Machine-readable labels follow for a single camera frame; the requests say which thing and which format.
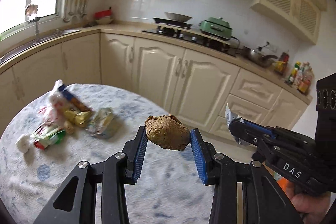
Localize orange trash bag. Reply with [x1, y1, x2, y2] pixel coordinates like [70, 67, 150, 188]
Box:
[273, 173, 288, 190]

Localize chrome kitchen faucet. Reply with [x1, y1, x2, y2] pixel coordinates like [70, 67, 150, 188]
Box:
[28, 16, 41, 43]

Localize brown paper ball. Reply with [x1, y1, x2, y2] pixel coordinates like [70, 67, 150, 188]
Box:
[145, 114, 191, 151]

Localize white tissue ball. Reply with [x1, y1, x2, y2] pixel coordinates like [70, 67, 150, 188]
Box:
[16, 134, 33, 153]

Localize green white snack packet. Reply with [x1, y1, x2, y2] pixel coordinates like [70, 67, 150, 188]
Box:
[31, 124, 66, 150]

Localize small brown paper lump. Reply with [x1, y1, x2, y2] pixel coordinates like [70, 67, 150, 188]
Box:
[64, 121, 75, 135]

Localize steel pan black handle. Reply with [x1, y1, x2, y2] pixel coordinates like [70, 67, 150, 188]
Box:
[241, 46, 278, 68]

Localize yellow crumpled wrapper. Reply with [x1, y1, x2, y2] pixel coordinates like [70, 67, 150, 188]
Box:
[63, 110, 92, 128]

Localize person's right hand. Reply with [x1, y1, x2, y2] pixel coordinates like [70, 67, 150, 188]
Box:
[285, 181, 331, 223]

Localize crushed milk carton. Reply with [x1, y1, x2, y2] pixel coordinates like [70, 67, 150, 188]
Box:
[85, 107, 116, 139]

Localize steel wok on stove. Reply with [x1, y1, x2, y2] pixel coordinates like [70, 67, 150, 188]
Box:
[165, 12, 192, 23]

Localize black gas stove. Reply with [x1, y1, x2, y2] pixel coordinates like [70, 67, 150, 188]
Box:
[142, 18, 240, 56]

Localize cream kitchen base cabinets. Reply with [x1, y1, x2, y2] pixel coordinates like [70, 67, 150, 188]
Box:
[1, 32, 310, 139]

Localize green electric cooking pot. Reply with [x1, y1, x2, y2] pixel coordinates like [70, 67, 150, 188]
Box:
[199, 17, 232, 41]

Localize condiment bottles group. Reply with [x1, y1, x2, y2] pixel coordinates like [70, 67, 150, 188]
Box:
[273, 52, 314, 96]

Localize blue and orange snack box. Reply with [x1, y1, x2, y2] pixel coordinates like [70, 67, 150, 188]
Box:
[58, 84, 92, 111]

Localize white plastic bag red print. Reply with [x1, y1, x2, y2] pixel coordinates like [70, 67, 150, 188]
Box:
[39, 80, 68, 128]

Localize cream upper wall cabinet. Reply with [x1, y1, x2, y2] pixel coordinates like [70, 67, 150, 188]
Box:
[250, 0, 328, 45]

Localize red white bowl stack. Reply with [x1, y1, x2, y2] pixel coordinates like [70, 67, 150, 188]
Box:
[94, 7, 113, 25]

